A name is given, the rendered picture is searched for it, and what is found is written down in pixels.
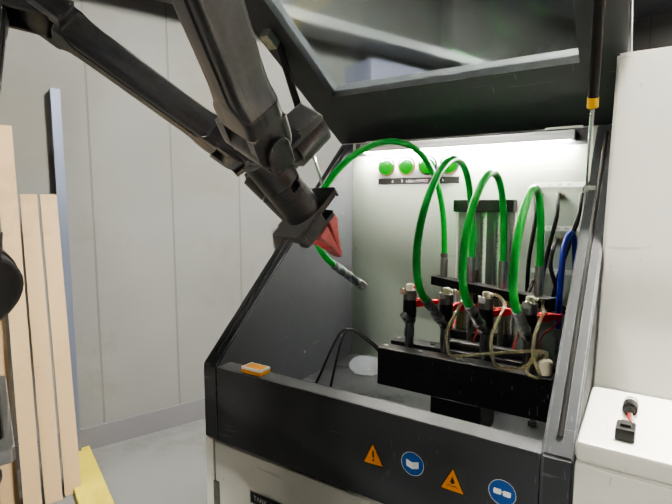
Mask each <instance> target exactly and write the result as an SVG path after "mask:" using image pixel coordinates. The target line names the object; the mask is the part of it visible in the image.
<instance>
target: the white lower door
mask: <svg viewBox="0 0 672 504"><path fill-rule="evenodd" d="M215 456H216V480H215V479H214V480H213V488H214V504H384V503H381V502H378V501H376V500H373V499H371V498H368V497H365V496H363V495H360V494H357V493H355V492H352V491H350V490H347V489H344V488H342V487H339V486H337V485H334V484H331V483H329V482H326V481H324V480H321V479H318V478H316V477H313V476H311V475H308V474H305V473H303V472H300V471H298V470H295V469H292V468H290V467H287V466H285V465H282V464H279V463H277V462H274V461H272V460H269V459H266V458H264V457H261V456H258V455H256V454H253V453H251V452H248V451H245V450H243V449H240V448H238V447H235V446H232V445H230V444H227V443H225V442H222V441H220V440H217V441H216V442H215Z"/></svg>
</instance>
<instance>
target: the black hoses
mask: <svg viewBox="0 0 672 504"><path fill-rule="evenodd" d="M560 196H561V193H560V192H557V193H556V196H555V215H554V220H553V225H552V229H551V232H550V236H549V240H548V244H547V247H546V251H545V255H544V266H545V271H544V273H546V268H547V262H548V268H549V273H550V276H551V279H552V282H553V290H552V294H551V297H556V295H557V281H558V272H557V276H556V277H555V274H554V271H553V257H554V253H555V249H556V246H557V242H558V241H559V238H557V237H556V238H554V235H555V231H556V227H557V223H558V219H559V211H560ZM583 196H584V193H583V192H580V193H579V195H578V207H577V214H576V218H575V221H574V225H573V227H572V230H573V231H574V232H575V233H576V230H577V227H578V224H579V221H580V217H581V213H582V204H583ZM536 228H537V212H536V201H535V195H534V219H533V225H532V231H531V236H530V242H529V247H528V253H527V262H526V277H525V292H531V290H532V288H533V286H534V280H532V281H531V282H530V265H531V256H532V250H533V244H534V238H535V233H536ZM553 238H554V241H553ZM552 242H553V244H552ZM551 246H552V247H551ZM550 250H551V251H550ZM549 254H550V255H549ZM548 258H549V260H548ZM529 282H530V285H529Z"/></svg>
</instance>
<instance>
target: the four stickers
mask: <svg viewBox="0 0 672 504"><path fill-rule="evenodd" d="M362 453H363V463H366V464H369V465H373V466H376V467H380V468H383V469H384V447H383V445H381V444H377V443H373V442H369V441H366V440H362ZM401 472H402V473H405V474H408V475H411V476H414V477H417V478H420V479H424V455H422V454H419V453H415V452H412V451H408V450H405V449H402V448H401ZM439 488H441V489H444V490H447V491H449V492H452V493H455V494H458V495H461V496H463V497H465V488H466V471H463V470H460V469H457V468H454V467H451V466H447V465H444V464H441V463H440V481H439ZM517 490H518V485H517V484H515V483H512V482H509V481H506V480H503V479H500V478H497V477H495V476H492V475H489V479H488V491H487V501H490V502H492V503H495V504H516V501H517Z"/></svg>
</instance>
